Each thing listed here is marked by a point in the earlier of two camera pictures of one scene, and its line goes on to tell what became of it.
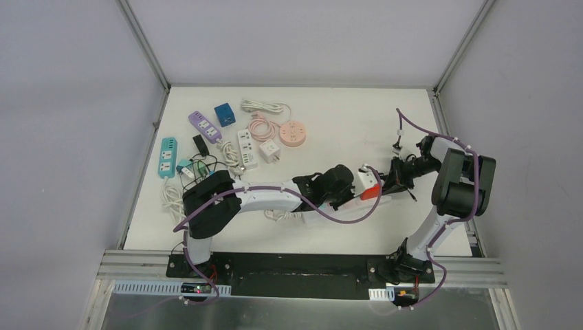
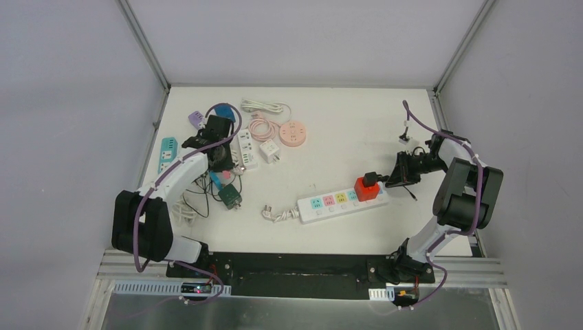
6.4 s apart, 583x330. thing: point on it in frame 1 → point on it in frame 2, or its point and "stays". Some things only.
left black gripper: (348, 192) → (218, 155)
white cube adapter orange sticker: (269, 151) stays
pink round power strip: (292, 133) stays
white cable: (247, 105) stays
